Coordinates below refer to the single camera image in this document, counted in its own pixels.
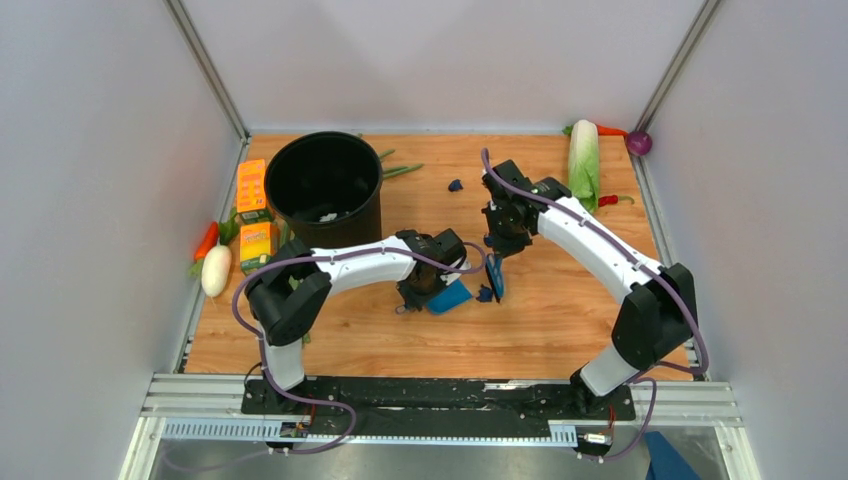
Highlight napa cabbage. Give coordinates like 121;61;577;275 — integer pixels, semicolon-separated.
568;119;601;213

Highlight orange juice carton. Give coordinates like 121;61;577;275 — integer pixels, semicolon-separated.
235;159;274;224
239;222;279;275

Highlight green beans behind bucket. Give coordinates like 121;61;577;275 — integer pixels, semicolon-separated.
378;149;424;179

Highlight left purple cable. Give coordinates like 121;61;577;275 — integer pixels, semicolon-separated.
230;240;489;457

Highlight black trash bucket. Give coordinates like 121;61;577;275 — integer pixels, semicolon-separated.
264;131;384;248

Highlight blue paper scrap right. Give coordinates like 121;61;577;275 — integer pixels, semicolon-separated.
475;285;494;303

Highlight purple cable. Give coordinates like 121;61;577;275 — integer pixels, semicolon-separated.
479;146;710;462
230;240;489;457

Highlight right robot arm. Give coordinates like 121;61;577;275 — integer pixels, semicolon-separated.
481;151;700;419

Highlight orange juice carton back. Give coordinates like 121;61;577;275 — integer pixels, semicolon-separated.
235;159;274;224

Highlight carrot at left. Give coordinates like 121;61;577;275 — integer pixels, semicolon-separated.
193;222;219;262

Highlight blue cloth at bottom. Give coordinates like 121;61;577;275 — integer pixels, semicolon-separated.
644;432;700;480

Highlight blue hand brush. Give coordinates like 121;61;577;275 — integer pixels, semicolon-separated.
485;253;505;303

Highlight blue dustpan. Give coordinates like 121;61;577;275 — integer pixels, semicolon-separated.
394;280;472;315

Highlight carrot at right corner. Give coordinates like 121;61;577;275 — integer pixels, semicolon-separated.
596;124;628;137

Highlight white slotted cable duct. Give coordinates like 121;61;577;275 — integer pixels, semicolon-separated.
161;417;579;448

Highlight purple onion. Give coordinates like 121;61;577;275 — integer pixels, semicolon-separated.
625;131;653;156

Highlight white daikon radish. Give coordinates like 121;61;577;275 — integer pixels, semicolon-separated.
200;245;232;298

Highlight orange juice carton front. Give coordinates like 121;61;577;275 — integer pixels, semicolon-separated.
239;222;279;275

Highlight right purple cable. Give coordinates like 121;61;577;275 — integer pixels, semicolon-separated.
479;146;710;462

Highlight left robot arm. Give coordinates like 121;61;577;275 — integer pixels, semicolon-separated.
236;229;476;415

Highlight red chili pepper right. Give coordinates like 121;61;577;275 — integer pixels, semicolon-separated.
598;195;635;207

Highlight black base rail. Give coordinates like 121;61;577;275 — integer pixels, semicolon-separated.
241;376;636;439

